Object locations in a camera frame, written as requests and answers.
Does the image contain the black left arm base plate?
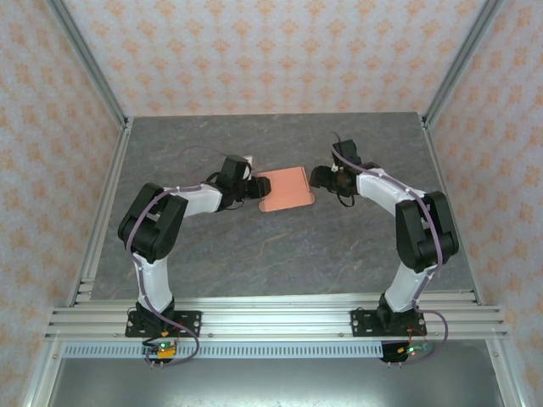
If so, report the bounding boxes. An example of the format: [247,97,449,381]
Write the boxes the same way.
[125,310,204,338]

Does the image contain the grey metal sheet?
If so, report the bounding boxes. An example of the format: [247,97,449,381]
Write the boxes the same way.
[46,355,510,407]

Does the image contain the aluminium mounting beam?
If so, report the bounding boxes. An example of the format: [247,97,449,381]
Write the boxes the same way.
[44,296,509,340]

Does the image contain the slotted grey cable duct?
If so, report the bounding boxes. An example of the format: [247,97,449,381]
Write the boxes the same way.
[63,342,434,360]

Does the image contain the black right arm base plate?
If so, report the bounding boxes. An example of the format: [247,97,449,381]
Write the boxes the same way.
[350,309,428,338]

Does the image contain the aluminium frame post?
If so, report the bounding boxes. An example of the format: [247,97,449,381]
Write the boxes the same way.
[44,0,131,128]
[422,0,508,128]

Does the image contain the orange paper box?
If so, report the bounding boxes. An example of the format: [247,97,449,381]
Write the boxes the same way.
[256,165,316,213]

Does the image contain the aluminium table side rail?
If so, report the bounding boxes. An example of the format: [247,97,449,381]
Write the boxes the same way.
[419,114,484,306]
[65,118,135,309]

